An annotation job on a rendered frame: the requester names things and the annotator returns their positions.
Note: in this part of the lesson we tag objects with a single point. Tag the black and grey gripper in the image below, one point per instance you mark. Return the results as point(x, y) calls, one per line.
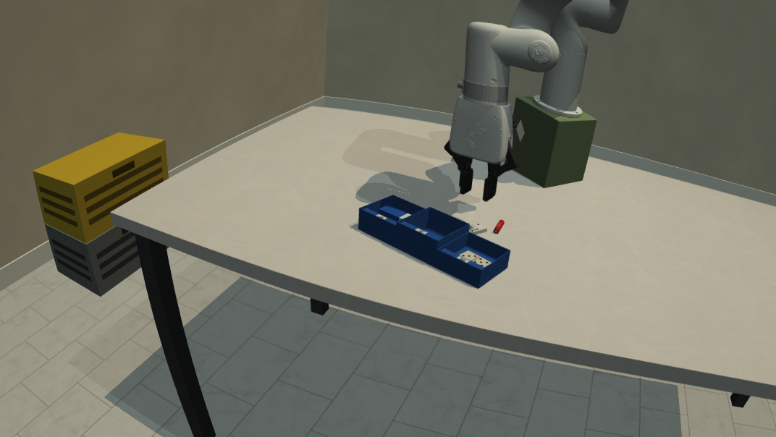
point(480, 129)

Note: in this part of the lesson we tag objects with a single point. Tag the grey and cream domino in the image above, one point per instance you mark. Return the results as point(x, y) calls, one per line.
point(475, 258)

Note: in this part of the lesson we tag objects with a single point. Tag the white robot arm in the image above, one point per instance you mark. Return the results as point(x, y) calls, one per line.
point(491, 49)

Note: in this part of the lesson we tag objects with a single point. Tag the blue rack of bins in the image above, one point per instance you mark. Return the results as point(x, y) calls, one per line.
point(430, 235)

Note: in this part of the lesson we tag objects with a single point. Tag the white domino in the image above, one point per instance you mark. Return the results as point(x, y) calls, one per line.
point(477, 228)

